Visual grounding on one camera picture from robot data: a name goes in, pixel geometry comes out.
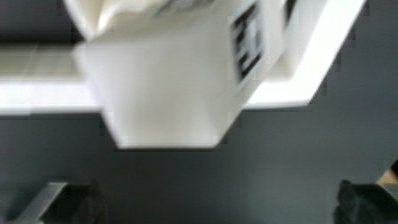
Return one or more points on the white fence wall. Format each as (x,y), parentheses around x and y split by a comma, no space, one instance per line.
(44,87)
(319,27)

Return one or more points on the white front fence wall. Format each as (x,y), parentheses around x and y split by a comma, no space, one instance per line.
(44,87)

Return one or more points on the white stool leg with tag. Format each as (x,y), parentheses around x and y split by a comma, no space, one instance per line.
(175,58)

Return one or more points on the white right fence wall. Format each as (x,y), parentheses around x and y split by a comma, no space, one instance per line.
(319,27)

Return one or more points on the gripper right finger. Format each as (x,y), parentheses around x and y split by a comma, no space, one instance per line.
(367,205)

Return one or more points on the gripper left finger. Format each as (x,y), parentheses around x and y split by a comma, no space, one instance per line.
(69,204)

